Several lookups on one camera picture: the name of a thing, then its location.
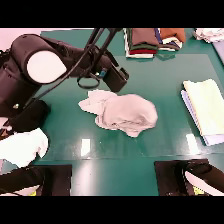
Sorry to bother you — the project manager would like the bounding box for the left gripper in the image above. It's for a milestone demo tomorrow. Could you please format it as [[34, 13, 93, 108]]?
[[97, 55, 131, 94]]

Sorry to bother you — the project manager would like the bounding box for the pale beige shirt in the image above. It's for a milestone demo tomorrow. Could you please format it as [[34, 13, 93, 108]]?
[[78, 89, 159, 138]]

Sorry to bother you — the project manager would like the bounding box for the white garment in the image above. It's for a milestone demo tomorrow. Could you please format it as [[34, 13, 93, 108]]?
[[194, 27, 224, 44], [0, 127, 50, 169], [123, 27, 155, 60]]

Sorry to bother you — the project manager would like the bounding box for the red garment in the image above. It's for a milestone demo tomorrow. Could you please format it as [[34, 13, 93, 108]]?
[[128, 48, 158, 56]]

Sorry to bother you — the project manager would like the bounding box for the dark green garment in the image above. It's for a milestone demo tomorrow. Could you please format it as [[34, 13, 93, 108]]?
[[129, 42, 158, 52]]

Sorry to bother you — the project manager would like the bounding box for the brown garment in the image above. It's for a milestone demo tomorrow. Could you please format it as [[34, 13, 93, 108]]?
[[130, 27, 160, 48]]

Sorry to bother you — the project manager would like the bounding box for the orange garment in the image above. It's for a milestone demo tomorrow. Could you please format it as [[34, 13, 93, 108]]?
[[159, 27, 187, 43]]

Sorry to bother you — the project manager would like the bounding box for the pale yellow garment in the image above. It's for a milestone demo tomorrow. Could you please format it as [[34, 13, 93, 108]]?
[[182, 78, 224, 138]]

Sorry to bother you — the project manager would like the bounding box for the lavender garment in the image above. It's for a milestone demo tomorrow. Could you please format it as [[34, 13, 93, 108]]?
[[180, 89, 224, 147]]

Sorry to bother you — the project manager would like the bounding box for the black cable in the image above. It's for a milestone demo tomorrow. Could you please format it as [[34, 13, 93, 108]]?
[[30, 43, 100, 104], [76, 70, 101, 90]]

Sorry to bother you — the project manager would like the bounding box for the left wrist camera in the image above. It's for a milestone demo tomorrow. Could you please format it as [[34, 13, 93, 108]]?
[[85, 27, 124, 73]]

